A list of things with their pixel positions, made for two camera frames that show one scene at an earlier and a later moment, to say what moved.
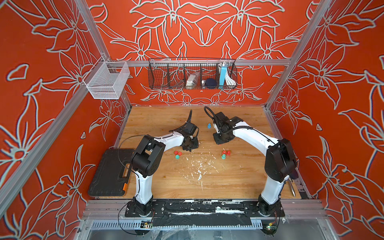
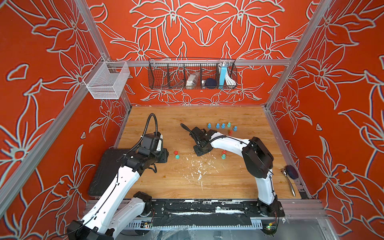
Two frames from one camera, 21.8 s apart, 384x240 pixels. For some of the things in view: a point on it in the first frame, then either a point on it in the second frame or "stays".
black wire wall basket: x=188 y=73 stays
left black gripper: x=196 y=145 to x=164 y=155
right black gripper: x=218 y=141 to x=199 y=154
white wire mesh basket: x=108 y=81 stays
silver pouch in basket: x=192 y=80 stays
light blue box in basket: x=222 y=77 stays
